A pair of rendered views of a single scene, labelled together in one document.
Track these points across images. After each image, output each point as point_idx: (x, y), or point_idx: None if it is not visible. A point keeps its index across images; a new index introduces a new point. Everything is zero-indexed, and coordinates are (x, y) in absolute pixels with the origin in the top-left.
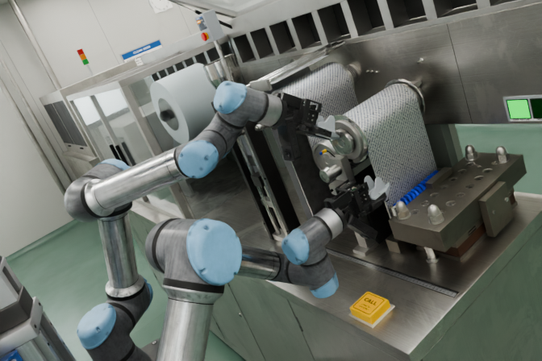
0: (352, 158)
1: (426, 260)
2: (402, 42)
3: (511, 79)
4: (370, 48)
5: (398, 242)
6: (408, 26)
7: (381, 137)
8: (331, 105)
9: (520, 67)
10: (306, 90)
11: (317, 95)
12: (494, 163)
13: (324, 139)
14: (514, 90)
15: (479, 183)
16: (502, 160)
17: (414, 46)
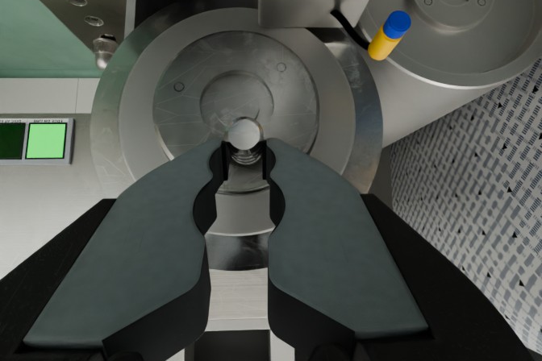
0: (225, 12)
1: None
2: (256, 296)
3: (47, 195)
4: None
5: None
6: (231, 326)
7: None
8: (441, 213)
9: (24, 216)
10: (527, 333)
11: (479, 282)
12: (114, 37)
13: (282, 154)
14: (47, 174)
15: None
16: (97, 43)
17: (227, 283)
